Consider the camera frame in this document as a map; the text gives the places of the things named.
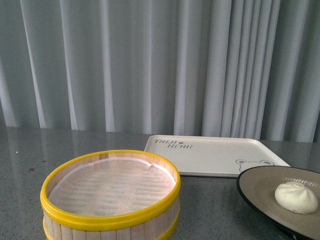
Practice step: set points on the cream rectangular bear tray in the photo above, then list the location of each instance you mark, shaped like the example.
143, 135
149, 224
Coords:
212, 156

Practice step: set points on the white steamer liner cloth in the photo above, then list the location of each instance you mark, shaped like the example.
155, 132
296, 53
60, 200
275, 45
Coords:
112, 186

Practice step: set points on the beige plate with black rim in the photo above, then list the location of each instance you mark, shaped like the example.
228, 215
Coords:
257, 187

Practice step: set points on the bamboo steamer with yellow rims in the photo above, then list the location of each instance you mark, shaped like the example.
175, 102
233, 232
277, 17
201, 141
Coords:
156, 222

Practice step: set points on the white steamed bun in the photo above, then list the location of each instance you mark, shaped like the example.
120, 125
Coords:
296, 198

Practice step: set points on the grey pleated curtain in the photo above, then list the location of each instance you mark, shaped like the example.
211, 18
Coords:
218, 68

